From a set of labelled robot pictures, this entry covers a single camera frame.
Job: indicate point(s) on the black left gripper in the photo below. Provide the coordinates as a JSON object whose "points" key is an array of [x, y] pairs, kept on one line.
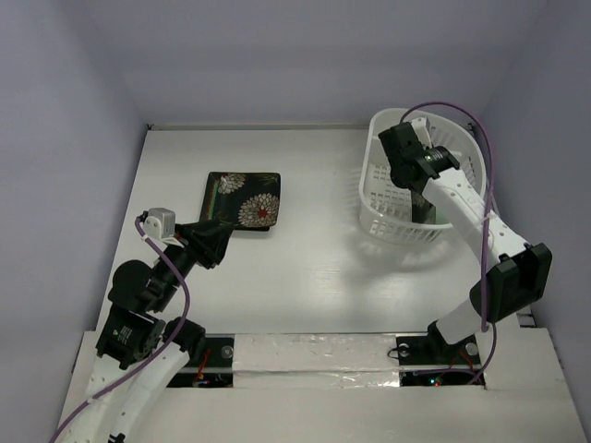
{"points": [[206, 240]]}

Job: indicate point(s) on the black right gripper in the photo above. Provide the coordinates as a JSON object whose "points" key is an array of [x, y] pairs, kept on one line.
{"points": [[423, 210]]}

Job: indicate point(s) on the black floral square plate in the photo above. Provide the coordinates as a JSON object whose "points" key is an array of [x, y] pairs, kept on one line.
{"points": [[248, 201]]}

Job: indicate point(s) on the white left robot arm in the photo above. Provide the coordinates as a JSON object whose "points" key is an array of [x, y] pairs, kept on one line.
{"points": [[147, 337]]}

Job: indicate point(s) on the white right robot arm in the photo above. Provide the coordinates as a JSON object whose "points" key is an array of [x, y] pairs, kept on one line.
{"points": [[513, 272]]}

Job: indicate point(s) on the white plastic dish rack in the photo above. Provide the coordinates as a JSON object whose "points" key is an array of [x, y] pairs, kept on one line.
{"points": [[385, 211]]}

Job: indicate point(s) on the silver foil tape strip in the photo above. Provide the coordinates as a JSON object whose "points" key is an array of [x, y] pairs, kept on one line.
{"points": [[314, 361]]}

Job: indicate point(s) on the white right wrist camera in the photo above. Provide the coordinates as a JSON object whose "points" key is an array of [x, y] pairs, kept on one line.
{"points": [[421, 125]]}

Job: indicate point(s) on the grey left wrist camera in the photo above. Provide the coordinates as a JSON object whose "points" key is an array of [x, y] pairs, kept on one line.
{"points": [[159, 223]]}

